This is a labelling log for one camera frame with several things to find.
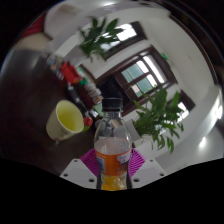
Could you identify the pale yellow cup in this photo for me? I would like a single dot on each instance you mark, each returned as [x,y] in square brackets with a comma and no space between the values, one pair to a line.
[65,120]

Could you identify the dark-framed window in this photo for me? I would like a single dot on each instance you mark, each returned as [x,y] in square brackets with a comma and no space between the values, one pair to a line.
[126,33]
[185,110]

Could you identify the black chair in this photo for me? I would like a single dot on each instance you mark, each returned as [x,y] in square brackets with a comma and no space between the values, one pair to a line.
[110,90]

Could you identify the dark wooden double door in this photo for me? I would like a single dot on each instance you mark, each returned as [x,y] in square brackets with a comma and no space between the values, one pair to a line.
[143,75]

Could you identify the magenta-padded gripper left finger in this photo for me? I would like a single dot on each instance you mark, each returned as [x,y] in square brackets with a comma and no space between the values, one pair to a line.
[78,171]

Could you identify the small red ball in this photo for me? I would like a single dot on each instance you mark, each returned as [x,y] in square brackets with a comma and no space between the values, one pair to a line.
[88,121]

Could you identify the orange drink bottle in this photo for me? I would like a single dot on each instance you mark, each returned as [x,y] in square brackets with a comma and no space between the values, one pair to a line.
[112,156]

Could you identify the green exit sign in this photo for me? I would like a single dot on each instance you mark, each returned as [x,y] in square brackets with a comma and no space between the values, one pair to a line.
[165,56]

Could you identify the red box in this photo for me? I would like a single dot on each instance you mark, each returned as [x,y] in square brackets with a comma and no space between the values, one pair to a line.
[70,73]

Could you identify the green packet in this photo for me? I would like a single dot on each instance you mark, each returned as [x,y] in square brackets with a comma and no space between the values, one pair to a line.
[98,109]

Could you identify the potted plant in white pot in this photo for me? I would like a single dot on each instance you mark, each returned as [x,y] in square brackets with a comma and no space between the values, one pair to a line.
[156,116]
[98,36]

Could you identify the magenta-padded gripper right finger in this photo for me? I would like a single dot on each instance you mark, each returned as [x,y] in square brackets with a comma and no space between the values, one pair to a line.
[148,171]

